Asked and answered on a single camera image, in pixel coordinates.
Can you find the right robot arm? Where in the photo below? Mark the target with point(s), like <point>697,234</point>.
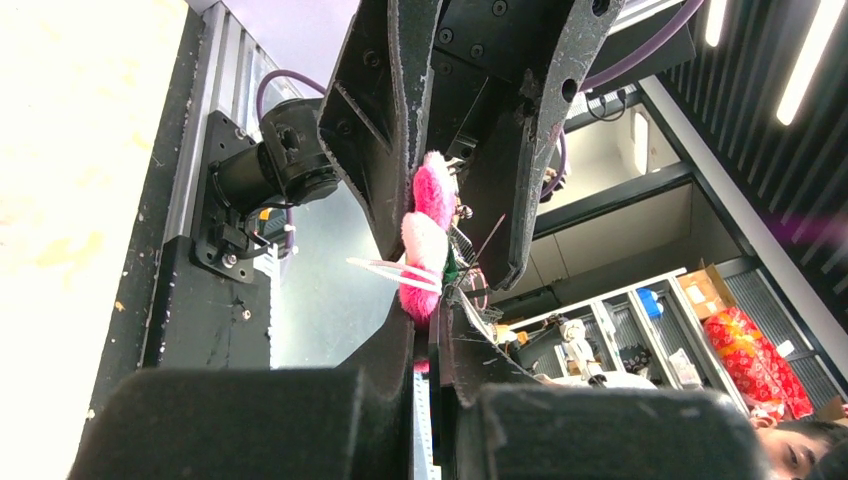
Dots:
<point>288,163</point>

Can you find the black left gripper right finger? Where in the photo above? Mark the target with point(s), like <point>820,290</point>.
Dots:
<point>492,420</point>

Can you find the pink flower brooch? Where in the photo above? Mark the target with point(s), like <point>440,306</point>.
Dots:
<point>428,264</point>

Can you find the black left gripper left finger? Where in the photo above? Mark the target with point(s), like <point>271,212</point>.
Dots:
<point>352,421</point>

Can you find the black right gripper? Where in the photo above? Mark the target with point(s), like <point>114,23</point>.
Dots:
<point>506,73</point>

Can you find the person in background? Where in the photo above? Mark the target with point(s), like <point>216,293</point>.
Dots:
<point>795,447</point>

